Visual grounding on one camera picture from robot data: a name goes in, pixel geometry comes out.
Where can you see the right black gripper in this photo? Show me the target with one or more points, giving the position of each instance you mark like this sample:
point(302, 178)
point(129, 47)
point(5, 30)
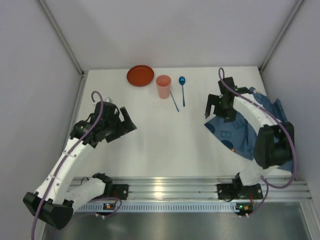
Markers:
point(217, 100)

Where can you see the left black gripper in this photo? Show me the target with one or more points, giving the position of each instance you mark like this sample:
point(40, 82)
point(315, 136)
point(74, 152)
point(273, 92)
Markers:
point(118, 128)

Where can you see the blue lettered placemat cloth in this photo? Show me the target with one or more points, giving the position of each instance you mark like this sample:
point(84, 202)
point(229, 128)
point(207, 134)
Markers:
point(239, 136)

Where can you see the pink plastic cup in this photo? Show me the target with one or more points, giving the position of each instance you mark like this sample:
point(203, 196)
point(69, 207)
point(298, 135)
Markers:
point(163, 84)

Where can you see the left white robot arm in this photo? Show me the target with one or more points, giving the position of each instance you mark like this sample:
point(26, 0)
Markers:
point(52, 202)

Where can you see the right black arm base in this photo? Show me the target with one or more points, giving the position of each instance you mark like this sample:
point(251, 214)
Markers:
point(228, 192)

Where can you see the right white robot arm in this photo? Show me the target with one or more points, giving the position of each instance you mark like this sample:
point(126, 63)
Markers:
point(253, 128)

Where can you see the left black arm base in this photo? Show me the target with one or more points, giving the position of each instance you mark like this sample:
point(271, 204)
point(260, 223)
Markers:
point(120, 191)

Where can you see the blue metallic spoon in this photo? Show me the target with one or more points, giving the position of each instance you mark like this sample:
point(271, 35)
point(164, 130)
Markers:
point(182, 82)

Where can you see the blue metallic fork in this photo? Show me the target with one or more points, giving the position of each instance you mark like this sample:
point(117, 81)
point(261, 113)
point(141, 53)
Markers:
point(175, 104)

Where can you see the orange-red plate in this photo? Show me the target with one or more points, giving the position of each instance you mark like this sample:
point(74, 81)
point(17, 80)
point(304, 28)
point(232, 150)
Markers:
point(140, 75)

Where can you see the perforated cable duct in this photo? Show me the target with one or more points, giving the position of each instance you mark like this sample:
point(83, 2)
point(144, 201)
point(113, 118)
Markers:
point(164, 207)

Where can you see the aluminium mounting rail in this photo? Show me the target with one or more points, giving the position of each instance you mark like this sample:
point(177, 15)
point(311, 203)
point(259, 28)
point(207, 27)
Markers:
point(199, 188)

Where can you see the right corner frame post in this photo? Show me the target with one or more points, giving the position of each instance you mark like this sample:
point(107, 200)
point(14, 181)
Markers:
point(298, 5)

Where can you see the corner frame post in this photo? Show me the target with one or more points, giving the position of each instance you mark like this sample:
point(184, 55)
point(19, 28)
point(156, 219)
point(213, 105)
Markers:
point(298, 5)
point(43, 6)

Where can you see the left corner frame post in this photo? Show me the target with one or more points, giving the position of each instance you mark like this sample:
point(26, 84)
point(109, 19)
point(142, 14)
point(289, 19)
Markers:
point(43, 6)

